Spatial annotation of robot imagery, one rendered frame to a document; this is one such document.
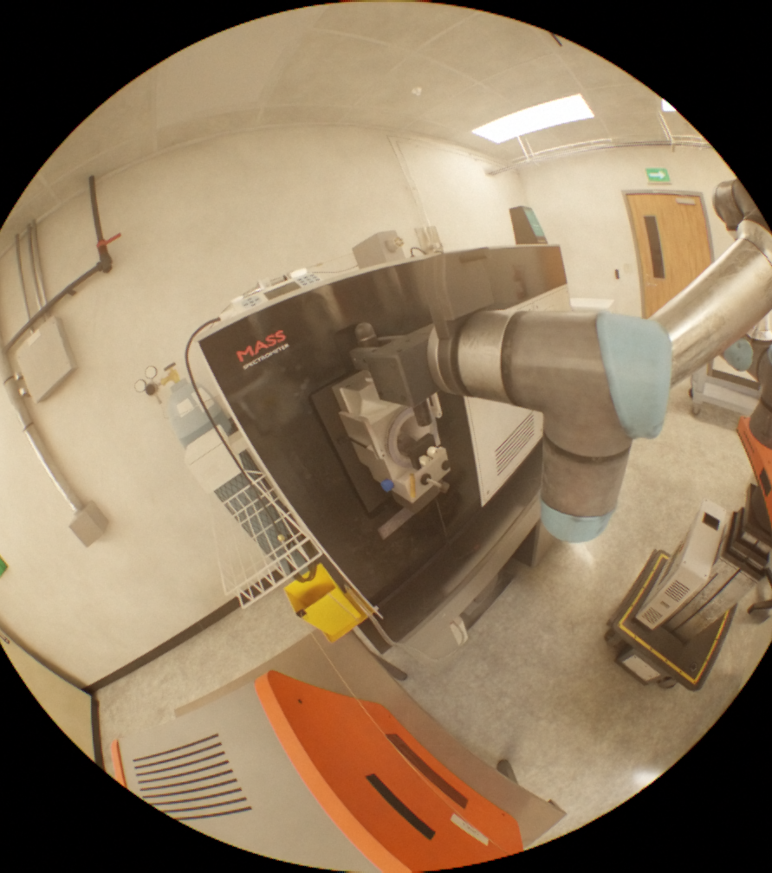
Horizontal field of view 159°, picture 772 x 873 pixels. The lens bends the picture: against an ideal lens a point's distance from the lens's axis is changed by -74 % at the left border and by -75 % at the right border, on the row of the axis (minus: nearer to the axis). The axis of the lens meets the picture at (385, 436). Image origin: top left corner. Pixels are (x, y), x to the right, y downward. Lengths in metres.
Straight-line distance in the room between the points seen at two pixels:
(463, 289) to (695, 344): 0.23
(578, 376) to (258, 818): 0.45
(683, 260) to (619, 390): 3.87
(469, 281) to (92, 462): 1.72
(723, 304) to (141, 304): 1.74
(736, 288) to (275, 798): 0.61
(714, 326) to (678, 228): 3.72
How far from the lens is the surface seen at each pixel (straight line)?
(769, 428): 0.96
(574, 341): 0.17
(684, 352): 0.32
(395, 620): 0.74
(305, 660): 0.84
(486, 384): 0.21
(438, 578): 0.76
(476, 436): 0.66
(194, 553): 1.86
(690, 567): 0.94
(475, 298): 0.23
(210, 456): 0.69
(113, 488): 1.74
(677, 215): 4.05
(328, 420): 0.42
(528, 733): 1.41
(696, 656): 1.38
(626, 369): 0.17
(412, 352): 0.23
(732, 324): 0.34
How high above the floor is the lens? 1.40
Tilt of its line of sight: 29 degrees down
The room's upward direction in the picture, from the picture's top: 21 degrees counter-clockwise
